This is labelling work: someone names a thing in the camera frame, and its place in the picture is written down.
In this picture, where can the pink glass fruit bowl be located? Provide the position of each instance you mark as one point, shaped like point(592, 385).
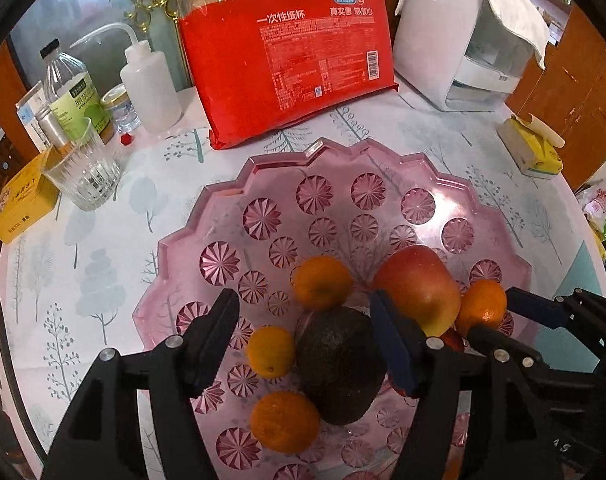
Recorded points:
point(333, 210)

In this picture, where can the dark avocado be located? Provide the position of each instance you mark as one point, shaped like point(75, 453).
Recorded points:
point(333, 370)

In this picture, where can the red strawberry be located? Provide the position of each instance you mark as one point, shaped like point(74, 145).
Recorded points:
point(453, 341)

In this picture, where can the small yellow-orange tangerine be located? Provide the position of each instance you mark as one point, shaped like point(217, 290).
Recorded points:
point(270, 352)

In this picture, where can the wooden cabinet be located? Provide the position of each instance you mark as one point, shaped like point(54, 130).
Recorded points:
point(578, 90)

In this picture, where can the white carton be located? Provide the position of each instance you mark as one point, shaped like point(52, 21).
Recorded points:
point(29, 115)

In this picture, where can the red paper cup pack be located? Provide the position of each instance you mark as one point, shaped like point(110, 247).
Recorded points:
point(283, 60)

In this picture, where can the silver metal can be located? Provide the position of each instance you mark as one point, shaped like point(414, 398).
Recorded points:
point(53, 127)

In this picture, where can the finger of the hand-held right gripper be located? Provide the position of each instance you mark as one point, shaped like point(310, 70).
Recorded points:
point(533, 305)
point(488, 337)

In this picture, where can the yellow tissue pack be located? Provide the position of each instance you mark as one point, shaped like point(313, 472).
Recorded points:
point(530, 152)

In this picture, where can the green label glass bottle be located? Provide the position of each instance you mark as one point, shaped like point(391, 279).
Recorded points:
point(75, 100)

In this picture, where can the clear drinking glass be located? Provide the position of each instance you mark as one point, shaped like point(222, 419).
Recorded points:
point(85, 175)

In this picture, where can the small blue label jar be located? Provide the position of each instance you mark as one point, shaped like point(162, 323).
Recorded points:
point(122, 107)

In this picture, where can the orange mandarin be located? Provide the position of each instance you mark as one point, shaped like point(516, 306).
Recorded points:
point(323, 282)
point(284, 420)
point(483, 305)

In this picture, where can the white countertop appliance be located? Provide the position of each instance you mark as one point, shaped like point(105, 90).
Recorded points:
point(423, 50)

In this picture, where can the yellow cardboard box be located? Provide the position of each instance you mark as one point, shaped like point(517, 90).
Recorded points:
point(23, 200)

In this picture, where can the red yellow apple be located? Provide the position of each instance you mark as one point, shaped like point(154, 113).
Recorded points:
point(413, 285)

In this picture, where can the white squeeze bottle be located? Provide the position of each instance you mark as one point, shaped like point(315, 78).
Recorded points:
point(150, 90)

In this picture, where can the small red object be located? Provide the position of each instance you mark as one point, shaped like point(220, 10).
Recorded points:
point(126, 139)

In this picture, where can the crumpled plastic bags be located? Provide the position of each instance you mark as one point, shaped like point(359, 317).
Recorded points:
point(600, 215)

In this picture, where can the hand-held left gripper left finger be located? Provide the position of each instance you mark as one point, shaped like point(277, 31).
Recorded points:
point(218, 332)

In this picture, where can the wooden glass door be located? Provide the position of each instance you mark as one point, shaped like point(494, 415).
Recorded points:
point(43, 15)

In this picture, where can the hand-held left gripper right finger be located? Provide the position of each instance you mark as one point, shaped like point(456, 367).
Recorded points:
point(390, 345)

